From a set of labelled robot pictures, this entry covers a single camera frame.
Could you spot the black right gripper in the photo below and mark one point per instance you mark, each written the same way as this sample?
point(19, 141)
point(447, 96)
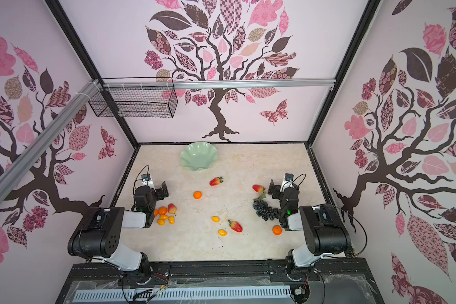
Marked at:
point(275, 188)

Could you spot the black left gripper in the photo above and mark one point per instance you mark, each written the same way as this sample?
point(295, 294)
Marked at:
point(159, 190)

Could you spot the dark grape bunch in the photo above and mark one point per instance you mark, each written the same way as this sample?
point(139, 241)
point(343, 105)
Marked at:
point(265, 211)

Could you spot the green scalloped fruit bowl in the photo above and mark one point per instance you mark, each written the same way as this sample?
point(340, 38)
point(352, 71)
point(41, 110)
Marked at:
point(198, 156)

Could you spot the large red strawberry front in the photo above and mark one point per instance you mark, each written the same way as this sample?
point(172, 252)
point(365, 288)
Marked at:
point(235, 226)

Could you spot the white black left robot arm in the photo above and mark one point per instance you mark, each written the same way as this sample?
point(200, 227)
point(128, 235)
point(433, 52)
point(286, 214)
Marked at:
point(97, 237)

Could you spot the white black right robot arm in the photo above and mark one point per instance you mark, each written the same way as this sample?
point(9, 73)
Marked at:
point(324, 233)

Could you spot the orange mandarin left pile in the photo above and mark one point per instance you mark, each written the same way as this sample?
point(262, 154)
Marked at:
point(162, 210)

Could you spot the orange mandarin centre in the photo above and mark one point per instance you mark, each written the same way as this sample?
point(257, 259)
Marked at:
point(197, 195)

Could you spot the orange mandarin right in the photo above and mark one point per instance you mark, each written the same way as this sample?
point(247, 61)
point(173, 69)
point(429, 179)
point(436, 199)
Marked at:
point(277, 230)

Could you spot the white vented strip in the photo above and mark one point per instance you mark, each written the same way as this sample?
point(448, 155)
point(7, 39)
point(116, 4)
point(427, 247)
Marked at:
point(182, 295)

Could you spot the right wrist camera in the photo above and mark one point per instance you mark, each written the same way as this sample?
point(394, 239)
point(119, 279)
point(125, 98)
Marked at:
point(288, 182)

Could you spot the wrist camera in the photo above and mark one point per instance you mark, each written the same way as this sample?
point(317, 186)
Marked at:
point(147, 180)
point(288, 182)

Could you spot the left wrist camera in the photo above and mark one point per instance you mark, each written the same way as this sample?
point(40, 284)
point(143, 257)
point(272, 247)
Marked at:
point(147, 180)

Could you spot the black wire basket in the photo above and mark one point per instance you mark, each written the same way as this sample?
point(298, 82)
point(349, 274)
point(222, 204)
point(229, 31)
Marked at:
point(135, 97)

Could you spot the black base frame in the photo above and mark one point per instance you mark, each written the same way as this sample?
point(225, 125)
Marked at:
point(348, 280)

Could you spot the aluminium rail back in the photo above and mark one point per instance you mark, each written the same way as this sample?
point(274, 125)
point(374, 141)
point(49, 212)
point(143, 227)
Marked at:
point(240, 84)

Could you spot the aluminium rail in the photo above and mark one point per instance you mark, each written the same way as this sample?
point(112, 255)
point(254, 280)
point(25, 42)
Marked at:
point(27, 159)
point(240, 84)

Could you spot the aluminium rail left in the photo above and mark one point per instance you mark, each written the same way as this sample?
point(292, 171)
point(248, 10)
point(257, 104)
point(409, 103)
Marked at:
point(27, 159)

